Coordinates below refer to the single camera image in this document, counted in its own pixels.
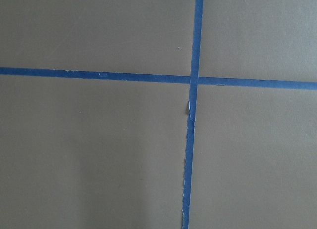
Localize brown paper table cover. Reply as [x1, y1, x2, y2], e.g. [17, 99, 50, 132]
[0, 0, 317, 229]

